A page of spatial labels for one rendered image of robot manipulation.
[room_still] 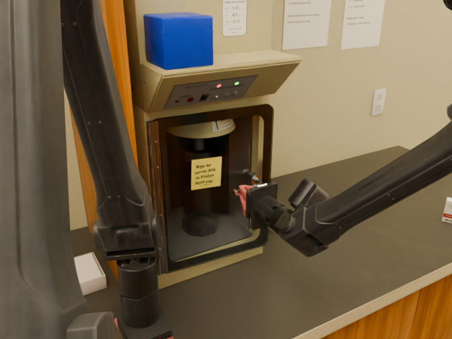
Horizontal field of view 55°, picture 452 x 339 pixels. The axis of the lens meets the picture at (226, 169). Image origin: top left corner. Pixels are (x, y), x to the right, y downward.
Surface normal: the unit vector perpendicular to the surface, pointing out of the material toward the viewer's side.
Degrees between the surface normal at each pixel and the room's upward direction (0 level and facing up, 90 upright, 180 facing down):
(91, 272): 0
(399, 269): 0
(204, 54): 90
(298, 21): 90
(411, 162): 51
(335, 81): 90
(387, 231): 0
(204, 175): 90
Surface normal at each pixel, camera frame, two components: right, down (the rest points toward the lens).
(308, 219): -0.77, -0.54
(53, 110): 0.99, -0.10
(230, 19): 0.50, 0.36
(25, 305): 0.02, -0.14
